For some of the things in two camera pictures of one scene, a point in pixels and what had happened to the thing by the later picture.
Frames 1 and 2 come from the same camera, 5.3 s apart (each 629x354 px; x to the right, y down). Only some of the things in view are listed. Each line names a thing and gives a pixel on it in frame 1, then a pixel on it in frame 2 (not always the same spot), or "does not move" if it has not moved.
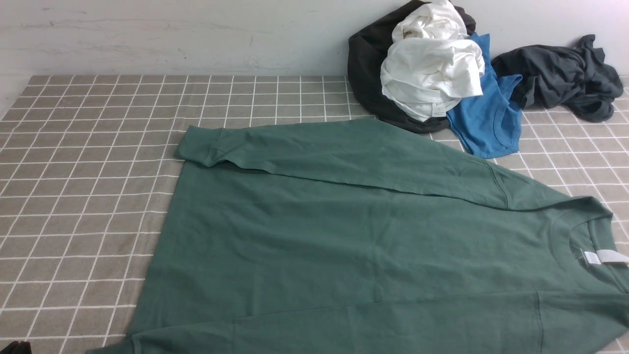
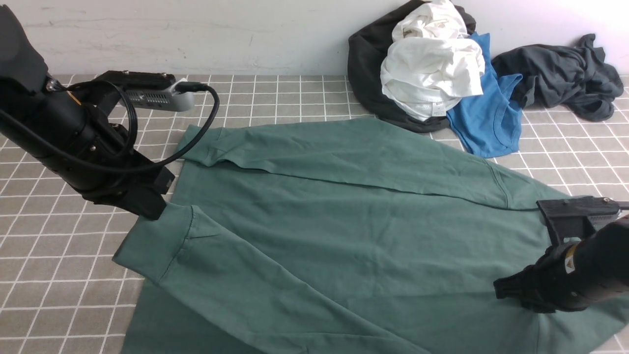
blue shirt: x=488 y=125 does not move
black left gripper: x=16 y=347 → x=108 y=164
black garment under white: x=368 y=47 does not move
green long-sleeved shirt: x=359 y=235 does not move
